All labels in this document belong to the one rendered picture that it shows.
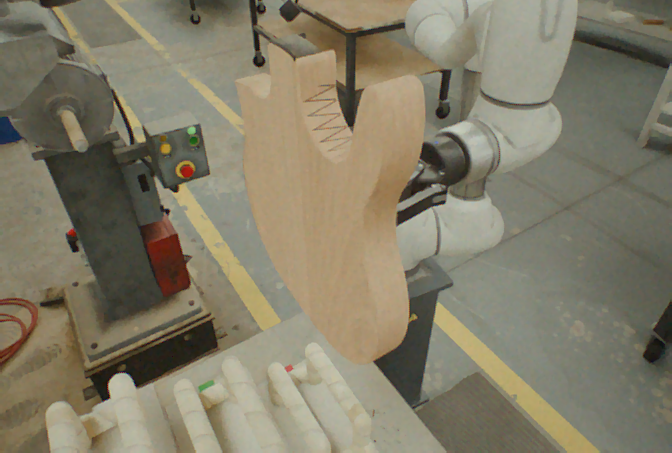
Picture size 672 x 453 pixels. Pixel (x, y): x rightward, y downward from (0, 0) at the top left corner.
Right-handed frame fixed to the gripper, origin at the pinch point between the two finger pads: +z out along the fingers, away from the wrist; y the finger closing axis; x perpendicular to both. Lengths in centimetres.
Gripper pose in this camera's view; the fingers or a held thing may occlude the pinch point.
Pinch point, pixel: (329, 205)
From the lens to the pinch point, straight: 61.8
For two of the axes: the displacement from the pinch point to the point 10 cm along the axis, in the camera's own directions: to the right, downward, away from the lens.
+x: -0.1, -7.9, -6.1
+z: -8.5, 3.3, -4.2
